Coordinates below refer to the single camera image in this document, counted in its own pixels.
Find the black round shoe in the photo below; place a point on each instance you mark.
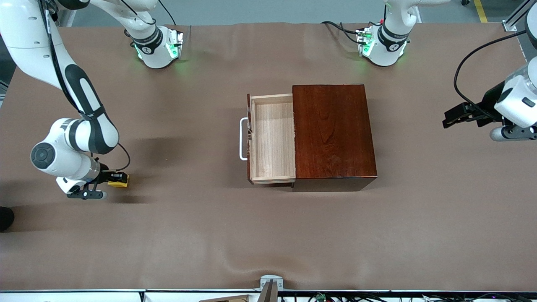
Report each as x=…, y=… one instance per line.
x=5, y=219

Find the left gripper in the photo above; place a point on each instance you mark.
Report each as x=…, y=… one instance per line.
x=488, y=102

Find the grey metal clamp bracket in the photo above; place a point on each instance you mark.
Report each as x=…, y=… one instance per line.
x=271, y=280

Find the white table edge rail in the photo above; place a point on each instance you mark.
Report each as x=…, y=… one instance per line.
x=84, y=297

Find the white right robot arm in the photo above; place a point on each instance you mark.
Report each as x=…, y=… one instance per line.
x=63, y=147

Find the dark brown wooden cabinet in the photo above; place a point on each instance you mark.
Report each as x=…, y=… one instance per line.
x=331, y=134

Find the aluminium frame profile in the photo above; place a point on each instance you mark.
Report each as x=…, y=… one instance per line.
x=67, y=16
x=512, y=21

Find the tan wooden board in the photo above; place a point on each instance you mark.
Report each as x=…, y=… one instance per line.
x=230, y=299

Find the yellow block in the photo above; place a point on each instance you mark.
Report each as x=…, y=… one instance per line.
x=119, y=184

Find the brown table cloth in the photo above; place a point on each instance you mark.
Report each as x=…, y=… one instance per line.
x=168, y=235

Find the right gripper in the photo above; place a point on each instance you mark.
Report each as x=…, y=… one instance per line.
x=103, y=175

